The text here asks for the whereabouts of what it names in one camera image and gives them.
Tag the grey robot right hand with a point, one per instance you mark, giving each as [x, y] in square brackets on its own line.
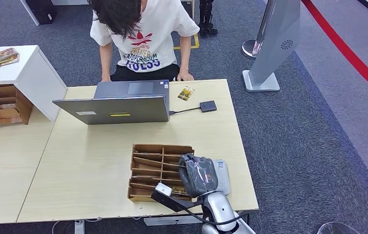
[200, 176]

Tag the person's right hand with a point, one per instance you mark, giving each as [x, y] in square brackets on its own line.
[106, 78]

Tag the person's left hand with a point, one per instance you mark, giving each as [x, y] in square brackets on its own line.
[185, 77]

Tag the yellow patterned plastic card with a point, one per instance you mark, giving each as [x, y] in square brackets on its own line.
[179, 190]
[186, 93]

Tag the person's right forearm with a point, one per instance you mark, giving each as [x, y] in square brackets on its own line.
[106, 59]

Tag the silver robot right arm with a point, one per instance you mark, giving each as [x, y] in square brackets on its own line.
[219, 210]

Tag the person's left forearm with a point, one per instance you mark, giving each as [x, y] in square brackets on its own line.
[185, 55]

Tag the white card reader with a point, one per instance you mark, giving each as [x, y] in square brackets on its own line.
[224, 177]

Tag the person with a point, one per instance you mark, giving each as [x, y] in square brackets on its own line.
[158, 32]

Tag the wooden slotted card organizer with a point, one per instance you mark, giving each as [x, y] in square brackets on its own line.
[24, 108]
[145, 168]

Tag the grey open laptop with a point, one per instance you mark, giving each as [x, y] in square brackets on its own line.
[119, 109]

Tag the yellow floor tape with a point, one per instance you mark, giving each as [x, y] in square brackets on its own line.
[196, 40]

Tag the white under-desk bar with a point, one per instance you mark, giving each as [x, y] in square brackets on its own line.
[170, 221]

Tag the small black robot legs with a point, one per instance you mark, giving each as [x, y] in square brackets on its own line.
[207, 16]

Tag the white cabinet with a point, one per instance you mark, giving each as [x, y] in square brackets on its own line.
[38, 80]

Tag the black case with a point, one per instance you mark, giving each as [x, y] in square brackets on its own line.
[41, 11]

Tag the grey kiosk stand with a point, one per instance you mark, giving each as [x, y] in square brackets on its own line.
[277, 38]

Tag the white furniture leg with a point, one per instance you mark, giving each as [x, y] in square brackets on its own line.
[30, 13]

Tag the white power strip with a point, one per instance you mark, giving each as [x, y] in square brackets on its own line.
[79, 227]

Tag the translucent round dome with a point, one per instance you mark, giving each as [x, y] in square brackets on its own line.
[337, 229]

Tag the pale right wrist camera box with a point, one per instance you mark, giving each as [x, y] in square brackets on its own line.
[163, 189]

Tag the chrome stanchion post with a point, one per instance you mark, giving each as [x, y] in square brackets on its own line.
[251, 48]

